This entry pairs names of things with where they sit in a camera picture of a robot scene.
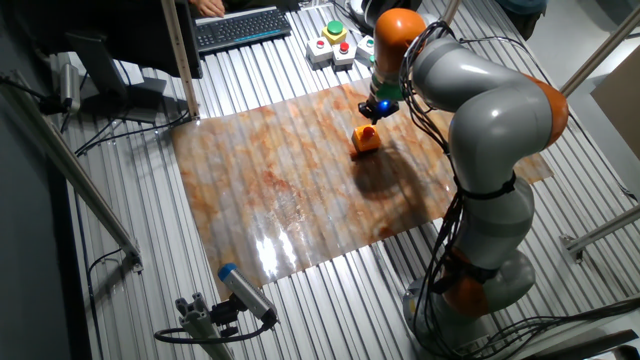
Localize yellow box big green button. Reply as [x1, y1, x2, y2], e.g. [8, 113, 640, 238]
[321, 19, 349, 46]

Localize silver cylinder camera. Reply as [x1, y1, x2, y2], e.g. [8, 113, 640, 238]
[58, 62, 82, 115]

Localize green wrist flange mount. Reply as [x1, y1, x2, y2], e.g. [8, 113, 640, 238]
[370, 73, 405, 102]

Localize aluminium upright post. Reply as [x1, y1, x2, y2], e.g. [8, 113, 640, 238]
[441, 0, 462, 26]

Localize black table cable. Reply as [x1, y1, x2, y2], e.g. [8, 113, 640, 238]
[74, 107, 191, 156]

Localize short aluminium profile stand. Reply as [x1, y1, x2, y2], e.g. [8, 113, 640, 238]
[174, 292, 235, 360]

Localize person's bare hand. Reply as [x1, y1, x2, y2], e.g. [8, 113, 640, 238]
[188, 0, 226, 19]

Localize slanted aluminium frame profile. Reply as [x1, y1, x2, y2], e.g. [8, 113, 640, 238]
[0, 74, 145, 274]

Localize grey box flat red button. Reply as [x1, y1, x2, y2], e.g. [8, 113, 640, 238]
[305, 37, 335, 70]

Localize marble pattern table mat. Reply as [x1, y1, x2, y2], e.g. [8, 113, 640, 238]
[171, 79, 555, 301]

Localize black round machine housing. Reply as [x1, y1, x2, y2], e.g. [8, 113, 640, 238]
[349, 0, 426, 31]

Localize person in teal clothing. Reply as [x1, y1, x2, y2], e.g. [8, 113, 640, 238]
[494, 0, 550, 41]

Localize silver camera blue cap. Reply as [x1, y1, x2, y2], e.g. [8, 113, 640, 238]
[217, 263, 279, 326]

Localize aluminium frame bar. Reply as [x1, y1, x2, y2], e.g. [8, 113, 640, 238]
[559, 204, 640, 265]
[559, 4, 640, 99]

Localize dark computer monitor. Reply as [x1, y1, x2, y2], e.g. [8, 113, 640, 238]
[14, 0, 204, 80]

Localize brown cardboard sheet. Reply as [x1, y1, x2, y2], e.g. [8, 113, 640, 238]
[589, 58, 640, 161]

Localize black computer keyboard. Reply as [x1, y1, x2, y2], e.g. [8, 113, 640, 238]
[193, 5, 293, 54]

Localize grey box raised red button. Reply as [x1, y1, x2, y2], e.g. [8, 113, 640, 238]
[332, 41, 358, 71]

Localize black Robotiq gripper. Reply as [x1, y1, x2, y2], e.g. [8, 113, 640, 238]
[357, 97, 401, 129]

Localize aluminium profile upright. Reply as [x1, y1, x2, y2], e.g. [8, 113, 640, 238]
[159, 0, 201, 121]

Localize black monitor stand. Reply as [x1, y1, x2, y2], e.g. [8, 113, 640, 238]
[64, 32, 169, 125]

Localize orange box red push button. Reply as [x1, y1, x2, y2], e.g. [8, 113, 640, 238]
[351, 124, 383, 155]

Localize black camera clamp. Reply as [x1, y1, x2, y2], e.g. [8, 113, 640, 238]
[209, 294, 246, 337]

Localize grey box small green button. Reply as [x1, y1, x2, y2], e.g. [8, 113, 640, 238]
[355, 34, 376, 68]

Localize black camera cable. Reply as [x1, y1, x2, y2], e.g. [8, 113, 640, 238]
[153, 319, 274, 346]

